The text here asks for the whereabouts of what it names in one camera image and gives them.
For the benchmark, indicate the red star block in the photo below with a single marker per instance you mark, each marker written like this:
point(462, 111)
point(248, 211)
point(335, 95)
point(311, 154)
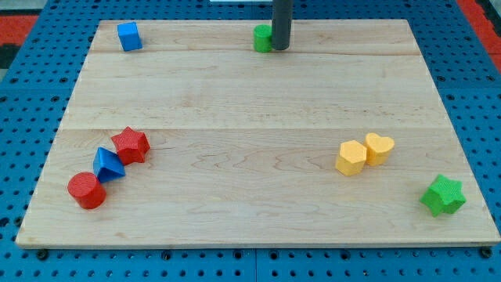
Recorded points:
point(131, 146)

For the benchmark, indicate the green star block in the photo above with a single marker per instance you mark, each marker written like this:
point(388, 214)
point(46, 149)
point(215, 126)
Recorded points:
point(444, 195)

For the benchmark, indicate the wooden board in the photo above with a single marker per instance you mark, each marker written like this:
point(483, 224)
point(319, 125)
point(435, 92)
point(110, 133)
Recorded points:
point(243, 144)

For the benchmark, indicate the yellow hexagon block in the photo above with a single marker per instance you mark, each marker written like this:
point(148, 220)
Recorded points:
point(351, 158)

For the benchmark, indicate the green cylinder block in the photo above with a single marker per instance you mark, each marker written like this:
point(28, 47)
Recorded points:
point(262, 38)

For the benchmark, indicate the yellow heart block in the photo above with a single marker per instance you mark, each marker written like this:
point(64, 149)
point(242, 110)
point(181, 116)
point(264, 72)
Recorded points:
point(378, 148)

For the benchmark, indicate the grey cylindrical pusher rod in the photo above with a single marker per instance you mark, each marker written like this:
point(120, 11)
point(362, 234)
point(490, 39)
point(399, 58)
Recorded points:
point(282, 15)

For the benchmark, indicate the blue triangular prism block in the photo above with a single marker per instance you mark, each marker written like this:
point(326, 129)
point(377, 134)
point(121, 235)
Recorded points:
point(107, 166)

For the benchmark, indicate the blue cube block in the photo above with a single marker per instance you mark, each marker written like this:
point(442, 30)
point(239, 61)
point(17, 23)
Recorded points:
point(128, 34)

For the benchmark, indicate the red cylinder block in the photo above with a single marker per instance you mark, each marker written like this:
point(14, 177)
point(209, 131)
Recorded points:
point(86, 190)

